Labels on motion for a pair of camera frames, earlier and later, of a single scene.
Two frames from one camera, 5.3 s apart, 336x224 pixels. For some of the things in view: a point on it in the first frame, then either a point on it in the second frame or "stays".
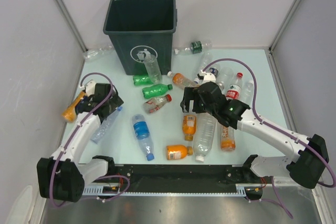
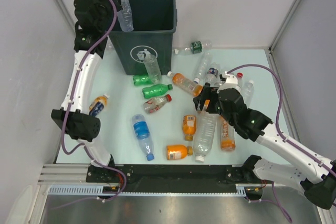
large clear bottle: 205,126 stays
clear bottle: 153,68 stays
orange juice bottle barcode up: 189,127 stays
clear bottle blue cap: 105,125 → 125,15
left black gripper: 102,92 → 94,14
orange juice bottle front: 178,152 stays
